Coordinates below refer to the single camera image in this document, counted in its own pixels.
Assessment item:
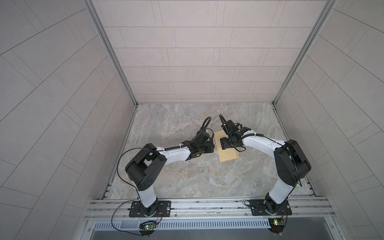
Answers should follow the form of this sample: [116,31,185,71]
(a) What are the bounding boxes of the left black corrugated cable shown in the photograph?
[163,116,212,151]

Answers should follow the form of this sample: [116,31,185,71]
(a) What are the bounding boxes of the right black corrugated cable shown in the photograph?
[218,113,265,152]

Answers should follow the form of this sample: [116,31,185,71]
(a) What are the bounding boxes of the right green circuit board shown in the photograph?
[268,219,286,234]

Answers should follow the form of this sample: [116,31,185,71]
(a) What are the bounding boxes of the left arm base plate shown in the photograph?
[129,200,171,218]

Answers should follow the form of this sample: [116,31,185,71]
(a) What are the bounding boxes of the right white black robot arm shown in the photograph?
[219,115,312,215]

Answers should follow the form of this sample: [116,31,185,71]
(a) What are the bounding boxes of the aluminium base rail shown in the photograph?
[84,196,335,220]

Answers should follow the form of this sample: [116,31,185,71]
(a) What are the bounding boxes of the left green circuit board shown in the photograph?
[139,221,157,231]

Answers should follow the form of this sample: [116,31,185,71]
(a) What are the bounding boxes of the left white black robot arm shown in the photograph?
[125,130,215,217]

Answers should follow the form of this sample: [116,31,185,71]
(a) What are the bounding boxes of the white slotted cable duct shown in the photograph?
[94,219,271,232]

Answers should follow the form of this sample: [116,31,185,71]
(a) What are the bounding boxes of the black corrugated cable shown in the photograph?
[163,116,212,151]
[218,113,265,152]

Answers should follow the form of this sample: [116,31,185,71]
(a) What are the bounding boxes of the green circuit board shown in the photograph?
[268,219,286,234]
[139,221,157,231]

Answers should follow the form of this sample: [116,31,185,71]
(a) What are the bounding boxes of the yellow paper envelope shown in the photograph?
[214,130,240,163]

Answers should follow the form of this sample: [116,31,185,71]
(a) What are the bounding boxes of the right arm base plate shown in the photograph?
[249,200,293,216]

